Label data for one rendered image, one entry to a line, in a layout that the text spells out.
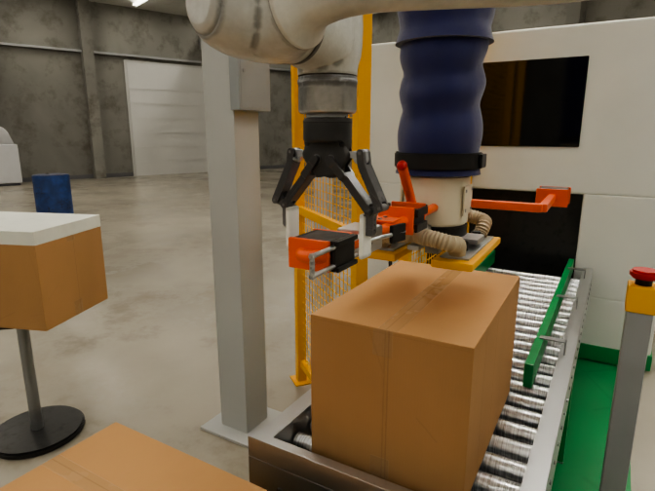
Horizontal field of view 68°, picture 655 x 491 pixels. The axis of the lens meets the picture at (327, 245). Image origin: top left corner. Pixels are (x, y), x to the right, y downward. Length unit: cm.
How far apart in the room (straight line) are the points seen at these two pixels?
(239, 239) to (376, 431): 113
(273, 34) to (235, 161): 148
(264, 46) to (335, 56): 14
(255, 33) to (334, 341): 80
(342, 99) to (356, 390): 74
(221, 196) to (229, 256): 26
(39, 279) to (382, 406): 145
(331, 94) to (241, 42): 18
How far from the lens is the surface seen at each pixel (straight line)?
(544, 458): 143
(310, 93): 74
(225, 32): 60
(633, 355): 155
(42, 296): 220
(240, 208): 209
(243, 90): 203
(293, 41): 61
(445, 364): 111
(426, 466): 126
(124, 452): 153
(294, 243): 78
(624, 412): 162
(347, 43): 74
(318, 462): 129
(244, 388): 236
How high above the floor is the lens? 139
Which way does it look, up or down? 13 degrees down
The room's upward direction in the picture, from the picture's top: straight up
